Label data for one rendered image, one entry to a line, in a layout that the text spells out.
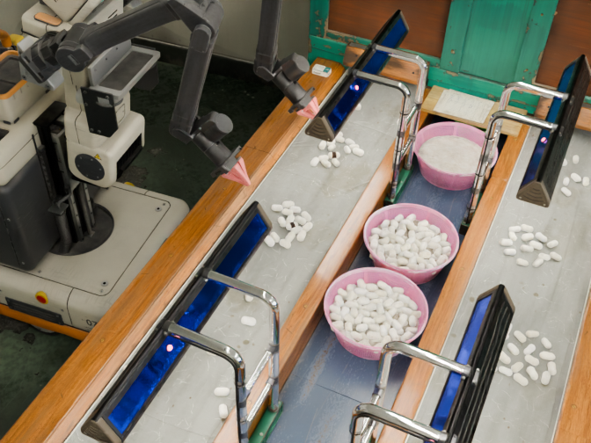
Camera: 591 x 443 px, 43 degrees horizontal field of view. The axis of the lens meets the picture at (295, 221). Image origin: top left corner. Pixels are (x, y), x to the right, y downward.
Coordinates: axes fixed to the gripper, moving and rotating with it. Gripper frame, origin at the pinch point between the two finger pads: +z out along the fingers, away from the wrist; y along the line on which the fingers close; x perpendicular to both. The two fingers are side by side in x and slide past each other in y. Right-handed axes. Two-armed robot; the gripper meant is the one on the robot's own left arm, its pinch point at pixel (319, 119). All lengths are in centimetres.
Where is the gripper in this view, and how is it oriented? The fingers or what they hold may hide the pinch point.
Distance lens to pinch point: 243.8
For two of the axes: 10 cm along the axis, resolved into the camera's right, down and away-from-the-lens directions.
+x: -6.1, 3.4, 7.2
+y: 4.3, -6.2, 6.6
